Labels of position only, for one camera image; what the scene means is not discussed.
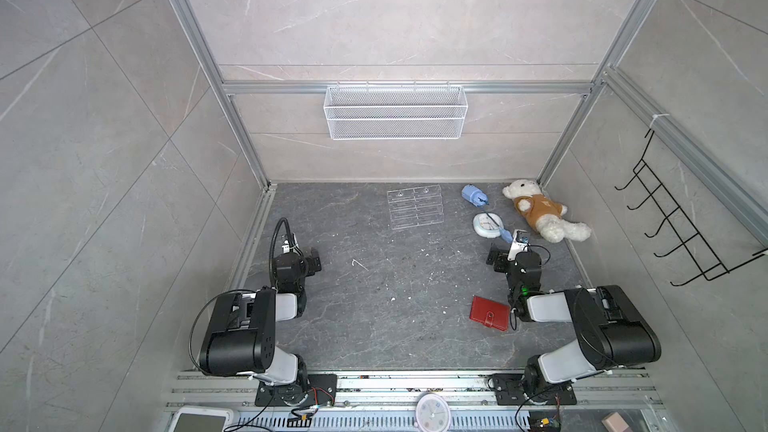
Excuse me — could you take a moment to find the red card holder wallet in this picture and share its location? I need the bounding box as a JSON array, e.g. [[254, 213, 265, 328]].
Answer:
[[469, 296, 511, 331]]

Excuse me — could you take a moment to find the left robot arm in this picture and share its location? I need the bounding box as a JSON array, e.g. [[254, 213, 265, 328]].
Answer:
[[188, 248, 322, 392]]

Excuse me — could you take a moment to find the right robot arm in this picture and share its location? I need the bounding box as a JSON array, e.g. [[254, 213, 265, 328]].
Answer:
[[486, 245, 662, 395]]

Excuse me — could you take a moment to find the small blue brush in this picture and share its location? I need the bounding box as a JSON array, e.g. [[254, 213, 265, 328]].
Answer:
[[499, 228, 514, 244]]

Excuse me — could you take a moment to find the white teddy bear brown shirt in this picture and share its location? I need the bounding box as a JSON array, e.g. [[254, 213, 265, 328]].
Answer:
[[502, 179, 592, 243]]

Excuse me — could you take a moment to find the blue plastic bottle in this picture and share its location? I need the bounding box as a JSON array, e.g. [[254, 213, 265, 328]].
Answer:
[[461, 184, 488, 207]]

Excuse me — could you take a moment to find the clear acrylic organizer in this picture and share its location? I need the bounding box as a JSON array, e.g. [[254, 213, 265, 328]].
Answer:
[[386, 184, 444, 230]]

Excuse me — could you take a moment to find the white round clock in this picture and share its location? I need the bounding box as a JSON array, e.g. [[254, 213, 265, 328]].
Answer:
[[415, 393, 452, 432]]

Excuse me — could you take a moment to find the pink eraser block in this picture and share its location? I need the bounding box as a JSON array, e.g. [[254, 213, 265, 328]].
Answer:
[[601, 412, 632, 432]]

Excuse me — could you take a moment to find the white tablet device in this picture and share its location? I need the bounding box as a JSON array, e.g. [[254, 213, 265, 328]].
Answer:
[[167, 406, 240, 432]]

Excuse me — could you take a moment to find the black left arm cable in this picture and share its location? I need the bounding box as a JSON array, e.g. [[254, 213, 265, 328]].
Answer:
[[268, 217, 296, 289]]

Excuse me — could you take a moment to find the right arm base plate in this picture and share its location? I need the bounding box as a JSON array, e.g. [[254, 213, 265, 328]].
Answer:
[[487, 373, 577, 406]]

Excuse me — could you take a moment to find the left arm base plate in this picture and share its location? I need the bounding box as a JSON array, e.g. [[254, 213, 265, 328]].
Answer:
[[254, 374, 338, 408]]

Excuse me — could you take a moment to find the black wall hook rack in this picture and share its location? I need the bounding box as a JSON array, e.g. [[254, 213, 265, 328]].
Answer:
[[614, 129, 767, 288]]

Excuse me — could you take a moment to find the white wire mesh basket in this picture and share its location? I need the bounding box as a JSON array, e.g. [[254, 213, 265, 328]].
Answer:
[[323, 84, 469, 140]]

